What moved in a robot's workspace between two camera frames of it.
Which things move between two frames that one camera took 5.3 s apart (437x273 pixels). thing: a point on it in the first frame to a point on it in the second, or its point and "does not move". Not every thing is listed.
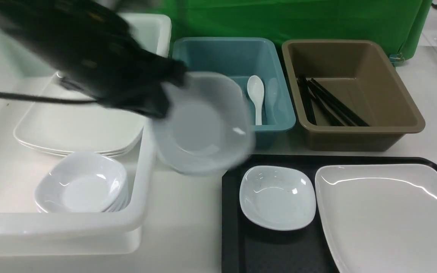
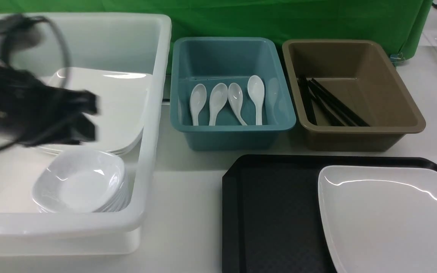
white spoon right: x=256 y=89 does not move
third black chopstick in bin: x=307 y=98 does not move
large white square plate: x=389 y=218 does not move
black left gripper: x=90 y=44 to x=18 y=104
